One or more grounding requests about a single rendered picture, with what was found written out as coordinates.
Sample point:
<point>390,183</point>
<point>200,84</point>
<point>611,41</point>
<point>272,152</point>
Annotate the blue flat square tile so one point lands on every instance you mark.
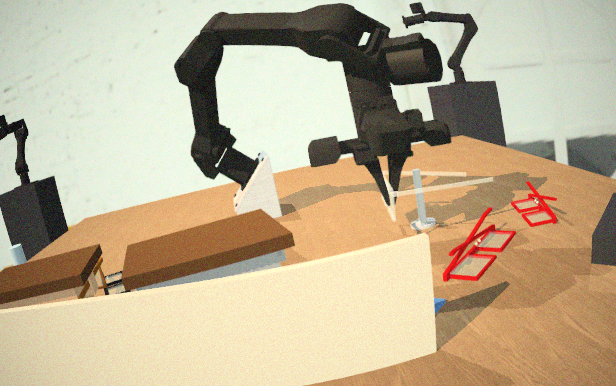
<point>438,303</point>

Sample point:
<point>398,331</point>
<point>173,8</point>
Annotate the cream curved panel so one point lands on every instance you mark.
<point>294,325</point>

